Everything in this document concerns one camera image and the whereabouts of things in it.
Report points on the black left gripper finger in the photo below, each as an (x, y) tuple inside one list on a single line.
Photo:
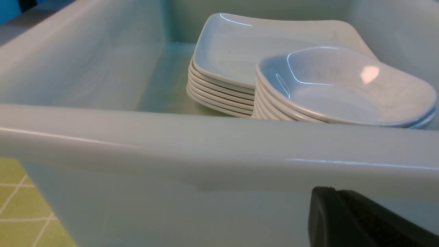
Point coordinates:
[(345, 218)]

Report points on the stack of white bowls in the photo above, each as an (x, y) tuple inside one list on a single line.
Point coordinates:
[(337, 85)]

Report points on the stack of white square plates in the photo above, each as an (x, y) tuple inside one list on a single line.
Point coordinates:
[(221, 72)]

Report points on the large white plastic tub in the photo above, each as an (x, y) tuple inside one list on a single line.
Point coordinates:
[(94, 107)]

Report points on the green checked tablecloth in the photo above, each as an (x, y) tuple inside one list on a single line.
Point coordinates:
[(25, 218)]

